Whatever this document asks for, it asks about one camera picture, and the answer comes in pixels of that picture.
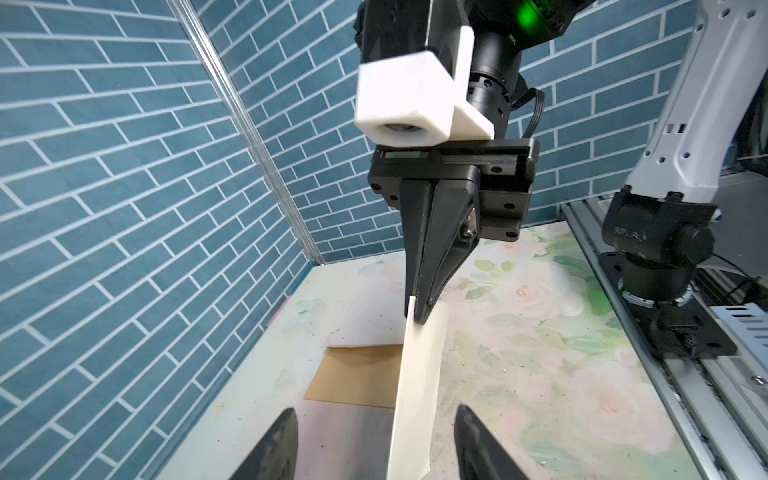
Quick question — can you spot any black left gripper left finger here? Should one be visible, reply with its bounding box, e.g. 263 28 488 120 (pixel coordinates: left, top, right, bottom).
230 408 299 480

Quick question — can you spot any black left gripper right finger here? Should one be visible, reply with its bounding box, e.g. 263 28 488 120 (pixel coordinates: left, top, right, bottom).
454 404 529 480

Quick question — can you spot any brown kraft envelope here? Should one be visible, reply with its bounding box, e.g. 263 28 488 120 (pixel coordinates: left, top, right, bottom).
304 344 403 409

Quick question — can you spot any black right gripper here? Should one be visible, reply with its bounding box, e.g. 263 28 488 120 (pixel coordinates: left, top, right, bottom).
368 138 540 324

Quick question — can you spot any metal corner post left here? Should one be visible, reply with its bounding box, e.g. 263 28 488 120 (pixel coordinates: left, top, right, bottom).
168 0 326 265

